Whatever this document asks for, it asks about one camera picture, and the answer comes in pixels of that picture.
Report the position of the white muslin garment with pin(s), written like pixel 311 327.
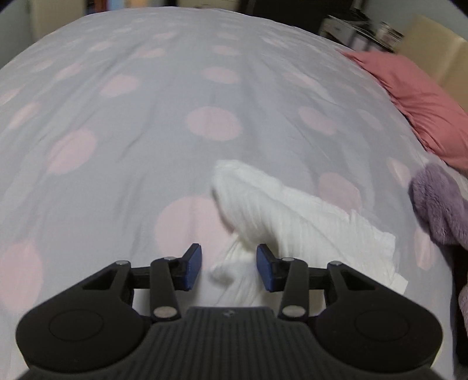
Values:
pixel 292 219

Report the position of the cream door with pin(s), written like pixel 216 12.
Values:
pixel 55 14

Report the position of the pink pillow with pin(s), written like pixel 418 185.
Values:
pixel 420 98

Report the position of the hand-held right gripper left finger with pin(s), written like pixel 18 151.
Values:
pixel 193 265

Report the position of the purple fleece robe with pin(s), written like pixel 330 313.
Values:
pixel 438 204

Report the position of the white nightstand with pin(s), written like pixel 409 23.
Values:
pixel 343 33

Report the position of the cream padded headboard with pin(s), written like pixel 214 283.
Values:
pixel 438 47

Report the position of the grey pink-dotted bed sheet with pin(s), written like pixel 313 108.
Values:
pixel 146 146

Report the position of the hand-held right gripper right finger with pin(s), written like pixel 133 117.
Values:
pixel 264 266

